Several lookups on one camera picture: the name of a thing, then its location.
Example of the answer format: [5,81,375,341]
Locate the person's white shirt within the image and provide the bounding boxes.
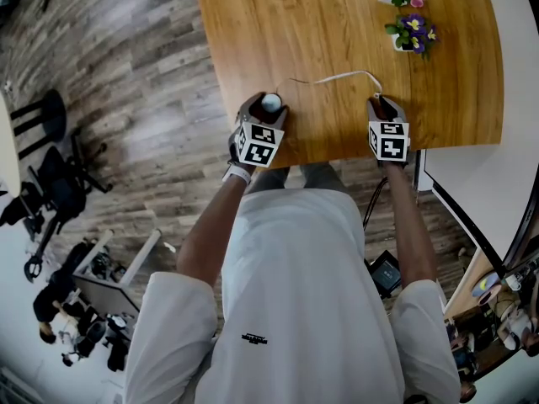
[124,188,462,404]

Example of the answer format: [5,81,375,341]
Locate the black device with screen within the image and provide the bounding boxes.
[366,249,403,298]

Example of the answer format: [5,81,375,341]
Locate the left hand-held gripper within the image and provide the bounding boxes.
[228,92,291,169]

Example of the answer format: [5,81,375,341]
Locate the round white tape measure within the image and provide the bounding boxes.
[260,70,383,114]

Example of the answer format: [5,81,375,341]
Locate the white wristband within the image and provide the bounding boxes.
[221,162,253,185]

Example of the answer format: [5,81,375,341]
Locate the gray desk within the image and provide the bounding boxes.
[71,228,163,319]

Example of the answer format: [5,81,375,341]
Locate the black cable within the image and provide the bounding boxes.
[361,176,389,231]

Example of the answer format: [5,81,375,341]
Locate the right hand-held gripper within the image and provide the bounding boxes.
[367,94,412,163]

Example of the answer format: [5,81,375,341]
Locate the wooden office table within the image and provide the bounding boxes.
[193,0,505,170]

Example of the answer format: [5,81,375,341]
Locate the blue plate with banana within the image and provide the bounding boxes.
[472,274,502,300]

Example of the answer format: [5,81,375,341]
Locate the black office chair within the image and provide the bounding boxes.
[0,126,114,243]

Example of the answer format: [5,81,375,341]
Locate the person's gray trousers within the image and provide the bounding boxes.
[248,162,350,195]

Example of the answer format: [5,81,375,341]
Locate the person's right forearm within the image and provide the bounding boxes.
[381,162,439,290]

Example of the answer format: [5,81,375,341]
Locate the round beige table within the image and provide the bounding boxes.
[0,88,68,199]

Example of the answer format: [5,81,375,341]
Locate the person's left forearm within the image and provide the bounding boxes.
[175,174,249,288]

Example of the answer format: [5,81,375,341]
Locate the purple flowers in white pot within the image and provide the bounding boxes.
[384,13,440,61]

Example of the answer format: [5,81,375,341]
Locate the cluttered wooden table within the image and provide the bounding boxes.
[444,246,506,319]

